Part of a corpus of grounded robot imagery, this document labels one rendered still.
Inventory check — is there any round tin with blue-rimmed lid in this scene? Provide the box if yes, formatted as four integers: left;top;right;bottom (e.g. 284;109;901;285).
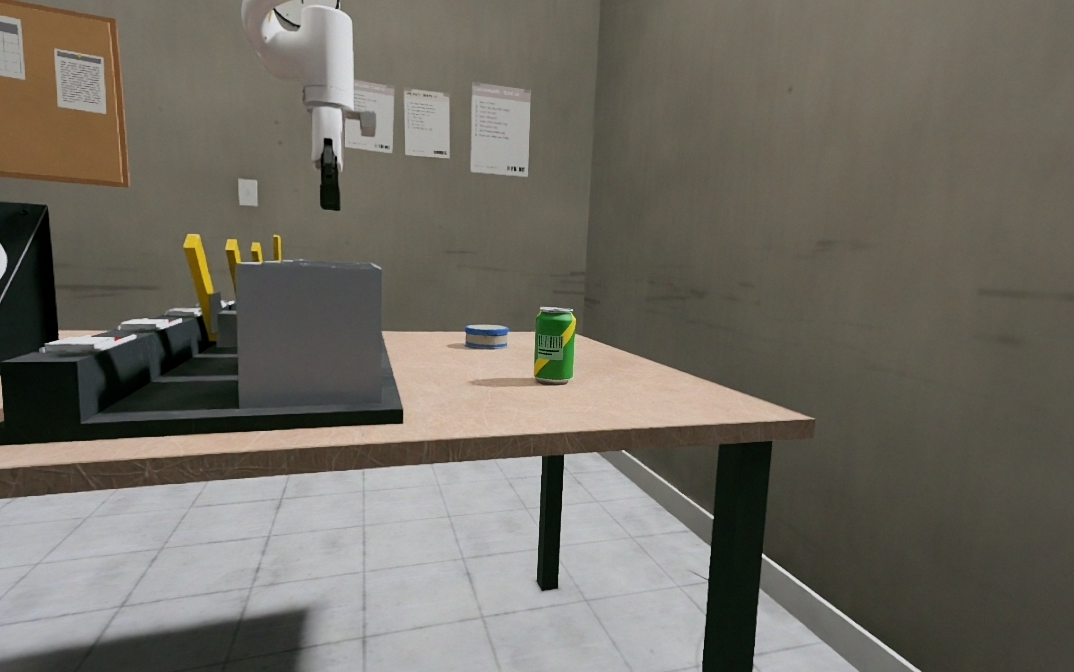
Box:
465;325;509;350

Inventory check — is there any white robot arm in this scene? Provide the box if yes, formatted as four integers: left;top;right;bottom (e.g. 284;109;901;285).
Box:
241;0;376;138

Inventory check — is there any green drink can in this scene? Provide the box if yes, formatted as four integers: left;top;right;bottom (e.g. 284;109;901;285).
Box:
533;307;576;385

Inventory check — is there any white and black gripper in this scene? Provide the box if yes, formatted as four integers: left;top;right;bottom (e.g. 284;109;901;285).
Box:
306;105;351;211

